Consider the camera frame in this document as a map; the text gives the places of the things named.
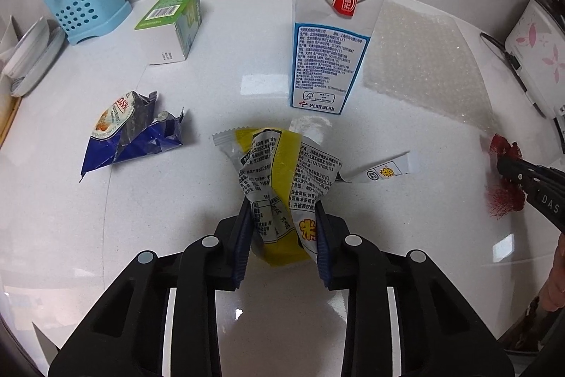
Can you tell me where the bubble wrap sheet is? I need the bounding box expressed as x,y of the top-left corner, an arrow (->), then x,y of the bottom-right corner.
362,0 -> 497,130

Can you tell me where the red mesh net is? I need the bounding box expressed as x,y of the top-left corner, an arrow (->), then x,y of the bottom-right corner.
488,133 -> 526,219

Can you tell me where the green white box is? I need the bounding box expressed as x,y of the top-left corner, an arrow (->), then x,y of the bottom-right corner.
135,0 -> 203,65

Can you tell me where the black power cable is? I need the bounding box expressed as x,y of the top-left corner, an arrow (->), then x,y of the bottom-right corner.
480,31 -> 548,117

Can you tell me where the stack of patterned bowls plates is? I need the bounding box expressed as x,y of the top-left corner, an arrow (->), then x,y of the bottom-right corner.
9,30 -> 67,97

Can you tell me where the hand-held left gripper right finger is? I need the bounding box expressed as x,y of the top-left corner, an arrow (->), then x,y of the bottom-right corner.
314,200 -> 515,377

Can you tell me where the white blue milk carton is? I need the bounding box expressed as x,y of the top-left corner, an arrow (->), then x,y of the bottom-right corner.
290,0 -> 387,118

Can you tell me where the blue utensil holder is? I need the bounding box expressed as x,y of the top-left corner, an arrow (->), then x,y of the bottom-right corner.
43,0 -> 132,46

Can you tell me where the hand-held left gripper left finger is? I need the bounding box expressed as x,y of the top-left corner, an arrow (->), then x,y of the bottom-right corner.
48,196 -> 254,377

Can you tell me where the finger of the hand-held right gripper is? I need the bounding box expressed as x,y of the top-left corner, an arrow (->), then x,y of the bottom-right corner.
496,163 -> 533,194
499,154 -> 550,177

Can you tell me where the person's right hand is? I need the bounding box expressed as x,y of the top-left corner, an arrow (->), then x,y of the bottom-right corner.
548,233 -> 565,302

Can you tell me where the torn white wrapper strip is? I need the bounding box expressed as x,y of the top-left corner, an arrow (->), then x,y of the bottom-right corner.
338,152 -> 420,184

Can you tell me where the blue rimmed plate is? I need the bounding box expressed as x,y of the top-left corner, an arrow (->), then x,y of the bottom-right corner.
0,16 -> 50,73

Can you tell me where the yellow snack wrapper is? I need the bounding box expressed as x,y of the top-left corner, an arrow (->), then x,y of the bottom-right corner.
212,127 -> 345,267

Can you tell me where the blue snack wrapper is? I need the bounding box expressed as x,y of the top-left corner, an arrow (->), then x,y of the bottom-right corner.
79,91 -> 185,183

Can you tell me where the white floral rice cooker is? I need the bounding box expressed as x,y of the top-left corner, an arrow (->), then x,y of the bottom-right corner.
503,0 -> 565,119

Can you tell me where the round wooden trivet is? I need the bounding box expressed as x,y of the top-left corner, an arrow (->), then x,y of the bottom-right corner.
0,96 -> 22,146

